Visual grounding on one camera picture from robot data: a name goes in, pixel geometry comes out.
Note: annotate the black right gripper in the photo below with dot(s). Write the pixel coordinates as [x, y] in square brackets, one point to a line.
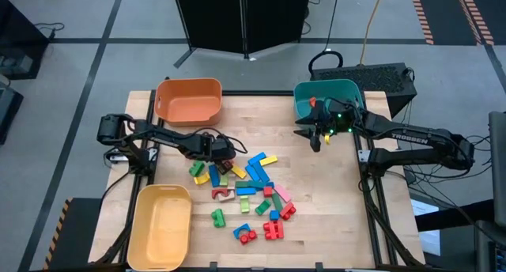
[336, 119]

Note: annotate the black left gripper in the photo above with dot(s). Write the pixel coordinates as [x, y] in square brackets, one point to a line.
[221, 147]

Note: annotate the small red block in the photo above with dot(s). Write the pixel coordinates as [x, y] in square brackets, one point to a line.
[312, 102]

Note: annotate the yellow arch block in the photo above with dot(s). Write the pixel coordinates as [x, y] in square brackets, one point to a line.
[202, 180]

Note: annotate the natural wood arch block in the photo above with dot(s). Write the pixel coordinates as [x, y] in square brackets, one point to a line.
[228, 197]

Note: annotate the red cube block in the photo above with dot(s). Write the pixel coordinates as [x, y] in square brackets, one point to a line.
[268, 191]

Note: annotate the small blue square block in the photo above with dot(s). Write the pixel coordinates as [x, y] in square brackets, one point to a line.
[274, 215]

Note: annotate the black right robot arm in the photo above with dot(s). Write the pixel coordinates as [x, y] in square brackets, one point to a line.
[415, 137]

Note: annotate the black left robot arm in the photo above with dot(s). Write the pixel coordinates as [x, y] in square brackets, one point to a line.
[166, 137]

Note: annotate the yellow wooden plank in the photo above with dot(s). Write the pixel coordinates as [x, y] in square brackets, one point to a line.
[239, 172]
[269, 160]

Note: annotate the long blue wooden plank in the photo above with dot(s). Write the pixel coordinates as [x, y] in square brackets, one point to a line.
[214, 176]

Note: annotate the small yellow loop tag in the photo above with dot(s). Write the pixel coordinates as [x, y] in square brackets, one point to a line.
[327, 139]

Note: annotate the green two-stud plastic brick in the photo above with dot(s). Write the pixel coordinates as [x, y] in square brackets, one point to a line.
[217, 218]
[196, 168]

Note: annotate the teal wooden plank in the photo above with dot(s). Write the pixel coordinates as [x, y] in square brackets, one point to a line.
[257, 184]

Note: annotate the teal plastic bin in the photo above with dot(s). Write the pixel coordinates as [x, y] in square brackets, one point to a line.
[328, 90]

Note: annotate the dark green wooden plank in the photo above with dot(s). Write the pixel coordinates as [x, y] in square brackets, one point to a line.
[277, 202]

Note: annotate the pink wooden plank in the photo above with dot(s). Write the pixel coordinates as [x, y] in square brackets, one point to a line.
[282, 193]

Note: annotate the blue arch block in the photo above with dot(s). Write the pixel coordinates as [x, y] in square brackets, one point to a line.
[237, 229]

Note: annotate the orange plastic bin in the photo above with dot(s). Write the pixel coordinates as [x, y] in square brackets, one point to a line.
[189, 106]

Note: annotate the red two-stud plastic brick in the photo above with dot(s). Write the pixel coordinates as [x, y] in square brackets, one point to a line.
[288, 211]
[248, 237]

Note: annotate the black perforated equipment case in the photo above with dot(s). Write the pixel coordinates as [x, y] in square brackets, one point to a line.
[367, 78]

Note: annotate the red four-stud plastic brick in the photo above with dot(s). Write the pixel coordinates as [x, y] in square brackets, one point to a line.
[273, 230]

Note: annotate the yellow plastic bin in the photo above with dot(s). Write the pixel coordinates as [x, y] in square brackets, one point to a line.
[160, 228]

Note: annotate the black partition panel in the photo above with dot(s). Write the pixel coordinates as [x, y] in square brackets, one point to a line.
[276, 19]
[209, 19]

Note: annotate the black hazard-striped floor mat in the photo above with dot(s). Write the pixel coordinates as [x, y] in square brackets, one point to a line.
[79, 232]

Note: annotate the black floor equipment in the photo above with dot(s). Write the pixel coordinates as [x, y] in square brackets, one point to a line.
[8, 106]

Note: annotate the black cabinet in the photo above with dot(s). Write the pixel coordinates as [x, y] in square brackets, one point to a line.
[20, 35]

